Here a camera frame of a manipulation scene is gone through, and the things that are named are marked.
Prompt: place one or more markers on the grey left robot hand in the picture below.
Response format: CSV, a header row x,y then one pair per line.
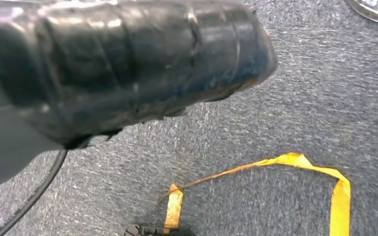
x,y
110,65

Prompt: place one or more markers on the black robot foot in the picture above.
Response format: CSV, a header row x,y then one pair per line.
x,y
150,231

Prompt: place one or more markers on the yellow floor tape square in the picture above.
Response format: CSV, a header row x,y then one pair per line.
x,y
340,208

